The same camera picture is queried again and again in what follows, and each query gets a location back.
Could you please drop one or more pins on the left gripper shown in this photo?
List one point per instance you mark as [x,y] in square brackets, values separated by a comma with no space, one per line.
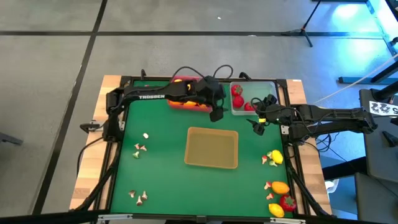
[211,91]

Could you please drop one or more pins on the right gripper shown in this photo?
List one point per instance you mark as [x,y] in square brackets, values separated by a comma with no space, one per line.
[278,114]

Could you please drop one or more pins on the small orange toy fruit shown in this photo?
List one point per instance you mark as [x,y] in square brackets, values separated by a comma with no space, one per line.
[190,104]

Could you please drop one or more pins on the red cap toy mushroom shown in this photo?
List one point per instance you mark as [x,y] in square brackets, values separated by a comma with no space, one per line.
[264,159]
[270,196]
[136,145]
[143,148]
[267,185]

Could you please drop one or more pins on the green toy mushroom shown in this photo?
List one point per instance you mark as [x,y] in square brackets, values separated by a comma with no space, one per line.
[270,154]
[136,154]
[273,163]

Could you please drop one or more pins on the brown cap toy mushroom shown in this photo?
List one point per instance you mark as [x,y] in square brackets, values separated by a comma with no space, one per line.
[132,193]
[139,201]

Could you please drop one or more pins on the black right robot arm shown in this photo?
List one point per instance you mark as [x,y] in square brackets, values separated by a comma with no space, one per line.
[342,116]

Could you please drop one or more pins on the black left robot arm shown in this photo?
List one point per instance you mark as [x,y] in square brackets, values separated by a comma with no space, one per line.
[149,93]

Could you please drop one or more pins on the red plastic basket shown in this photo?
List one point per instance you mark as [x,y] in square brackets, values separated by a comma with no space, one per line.
[206,109]

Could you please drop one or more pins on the clear plastic basket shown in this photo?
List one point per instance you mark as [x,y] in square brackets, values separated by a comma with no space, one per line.
[264,90]

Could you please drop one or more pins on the orange translucent plastic basket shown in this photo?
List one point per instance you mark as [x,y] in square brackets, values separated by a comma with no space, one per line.
[211,147]

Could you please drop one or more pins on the green table mat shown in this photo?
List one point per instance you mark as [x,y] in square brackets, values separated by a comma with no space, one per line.
[186,193]

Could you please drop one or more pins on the black tripod stand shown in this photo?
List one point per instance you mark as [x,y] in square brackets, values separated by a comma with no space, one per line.
[303,30]

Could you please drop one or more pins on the white object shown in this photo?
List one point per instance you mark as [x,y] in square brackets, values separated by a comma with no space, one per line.
[331,185]

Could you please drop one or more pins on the pale toy mushroom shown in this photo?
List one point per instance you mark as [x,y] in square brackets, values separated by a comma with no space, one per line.
[144,195]

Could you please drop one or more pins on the white marker sign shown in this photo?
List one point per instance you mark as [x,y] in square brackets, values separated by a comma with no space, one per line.
[382,109]

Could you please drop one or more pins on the dark gray cart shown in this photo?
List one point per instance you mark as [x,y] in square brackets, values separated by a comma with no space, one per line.
[381,155]

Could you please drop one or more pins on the black rig beam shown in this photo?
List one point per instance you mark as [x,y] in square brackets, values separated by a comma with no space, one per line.
[46,219]

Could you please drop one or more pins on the gray furniture foot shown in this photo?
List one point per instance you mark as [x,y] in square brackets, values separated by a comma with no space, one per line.
[9,139]

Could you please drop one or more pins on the black frame clamp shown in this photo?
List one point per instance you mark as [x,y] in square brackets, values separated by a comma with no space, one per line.
[244,75]
[143,74]

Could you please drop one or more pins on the black metal table frame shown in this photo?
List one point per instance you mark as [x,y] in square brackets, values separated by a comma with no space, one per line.
[155,78]

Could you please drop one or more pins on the silver frame bracket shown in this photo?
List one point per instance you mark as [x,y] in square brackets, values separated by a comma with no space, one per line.
[112,216]
[287,221]

